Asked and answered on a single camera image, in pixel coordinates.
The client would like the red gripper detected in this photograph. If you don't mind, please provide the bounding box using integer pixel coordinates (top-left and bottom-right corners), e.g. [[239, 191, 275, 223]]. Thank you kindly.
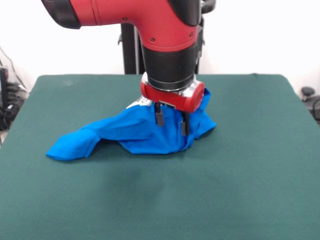
[[139, 73, 207, 137]]

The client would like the blue printed t-shirt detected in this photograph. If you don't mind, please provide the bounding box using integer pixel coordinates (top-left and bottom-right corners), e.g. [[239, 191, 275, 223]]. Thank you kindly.
[[45, 87, 217, 161]]

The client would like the dark green tablecloth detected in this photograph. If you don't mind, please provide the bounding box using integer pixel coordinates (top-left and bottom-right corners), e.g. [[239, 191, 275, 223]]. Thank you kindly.
[[0, 73, 320, 240]]

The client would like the black office chair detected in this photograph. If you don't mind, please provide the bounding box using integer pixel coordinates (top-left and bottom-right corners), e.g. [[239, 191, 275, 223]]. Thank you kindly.
[[300, 86, 320, 126]]

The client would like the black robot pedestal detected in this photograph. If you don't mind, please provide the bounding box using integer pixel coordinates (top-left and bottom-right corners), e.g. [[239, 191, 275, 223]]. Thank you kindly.
[[117, 0, 216, 75]]

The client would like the black equipment with cables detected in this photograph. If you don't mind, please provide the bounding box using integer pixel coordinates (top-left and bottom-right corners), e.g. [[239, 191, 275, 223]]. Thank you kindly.
[[0, 44, 30, 132]]

